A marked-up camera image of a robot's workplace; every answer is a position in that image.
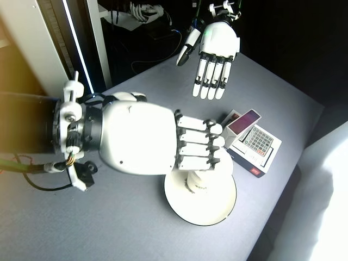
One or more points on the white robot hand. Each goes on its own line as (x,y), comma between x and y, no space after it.
(136,138)
(220,38)

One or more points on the grey cardboard product box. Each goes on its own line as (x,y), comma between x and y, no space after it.
(243,122)

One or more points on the spare white robot hand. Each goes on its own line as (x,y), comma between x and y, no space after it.
(144,11)

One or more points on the white plate with dark rim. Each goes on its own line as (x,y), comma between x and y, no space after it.
(201,206)

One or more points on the boxed calculator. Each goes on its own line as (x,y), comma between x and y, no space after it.
(261,152)

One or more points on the grey table cloth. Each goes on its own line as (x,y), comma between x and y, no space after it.
(108,223)

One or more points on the white cabinet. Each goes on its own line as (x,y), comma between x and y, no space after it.
(30,40)

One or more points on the white backdrop sheet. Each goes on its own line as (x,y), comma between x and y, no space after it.
(320,204)

